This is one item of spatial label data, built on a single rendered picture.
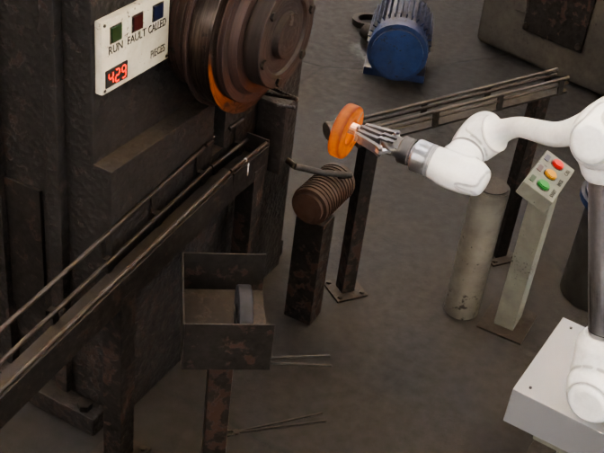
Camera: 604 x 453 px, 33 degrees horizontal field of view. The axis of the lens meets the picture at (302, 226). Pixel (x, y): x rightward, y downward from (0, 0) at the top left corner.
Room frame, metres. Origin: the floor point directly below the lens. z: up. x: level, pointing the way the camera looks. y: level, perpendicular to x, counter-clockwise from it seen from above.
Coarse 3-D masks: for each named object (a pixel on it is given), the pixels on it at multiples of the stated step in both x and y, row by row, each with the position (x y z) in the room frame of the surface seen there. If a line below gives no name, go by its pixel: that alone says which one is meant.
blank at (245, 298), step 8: (240, 288) 1.79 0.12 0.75; (248, 288) 1.80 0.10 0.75; (240, 296) 1.77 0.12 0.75; (248, 296) 1.77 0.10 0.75; (240, 304) 1.75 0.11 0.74; (248, 304) 1.75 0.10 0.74; (240, 312) 1.73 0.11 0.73; (248, 312) 1.73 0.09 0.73; (240, 320) 1.72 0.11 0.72; (248, 320) 1.72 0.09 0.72
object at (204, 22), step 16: (208, 0) 2.25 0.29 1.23; (224, 0) 2.24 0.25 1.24; (208, 16) 2.23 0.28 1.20; (192, 32) 2.23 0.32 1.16; (208, 32) 2.20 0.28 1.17; (192, 48) 2.22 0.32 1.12; (208, 48) 2.19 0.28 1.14; (192, 64) 2.23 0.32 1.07; (208, 64) 2.19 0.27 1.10; (192, 80) 2.25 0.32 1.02; (208, 80) 2.20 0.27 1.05; (208, 96) 2.26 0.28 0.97; (224, 96) 2.27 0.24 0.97
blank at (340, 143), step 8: (352, 104) 2.45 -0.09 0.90; (344, 112) 2.41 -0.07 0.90; (352, 112) 2.41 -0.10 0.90; (360, 112) 2.47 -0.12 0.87; (336, 120) 2.39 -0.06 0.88; (344, 120) 2.39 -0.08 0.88; (352, 120) 2.42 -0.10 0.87; (360, 120) 2.48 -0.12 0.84; (336, 128) 2.38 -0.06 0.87; (344, 128) 2.38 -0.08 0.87; (336, 136) 2.37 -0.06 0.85; (344, 136) 2.39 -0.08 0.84; (352, 136) 2.45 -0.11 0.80; (328, 144) 2.37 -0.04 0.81; (336, 144) 2.36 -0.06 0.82; (344, 144) 2.40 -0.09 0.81; (352, 144) 2.46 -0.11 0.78; (328, 152) 2.39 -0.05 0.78; (336, 152) 2.37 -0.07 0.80; (344, 152) 2.41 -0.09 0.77
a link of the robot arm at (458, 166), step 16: (464, 144) 2.34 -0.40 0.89; (432, 160) 2.29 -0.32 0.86; (448, 160) 2.28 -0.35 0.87; (464, 160) 2.28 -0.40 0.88; (480, 160) 2.30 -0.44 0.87; (432, 176) 2.28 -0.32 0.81; (448, 176) 2.25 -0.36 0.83; (464, 176) 2.24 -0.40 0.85; (480, 176) 2.24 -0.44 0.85; (464, 192) 2.24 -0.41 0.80; (480, 192) 2.25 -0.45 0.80
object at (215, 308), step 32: (192, 256) 1.94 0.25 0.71; (224, 256) 1.95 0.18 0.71; (256, 256) 1.96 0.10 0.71; (192, 288) 1.94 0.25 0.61; (224, 288) 1.95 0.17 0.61; (256, 288) 1.97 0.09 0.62; (192, 320) 1.83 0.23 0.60; (224, 320) 1.85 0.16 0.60; (256, 320) 1.86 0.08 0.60; (192, 352) 1.68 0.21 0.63; (224, 352) 1.69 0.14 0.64; (256, 352) 1.71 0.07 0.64; (224, 384) 1.82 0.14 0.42; (224, 416) 1.82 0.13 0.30; (224, 448) 1.82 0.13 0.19
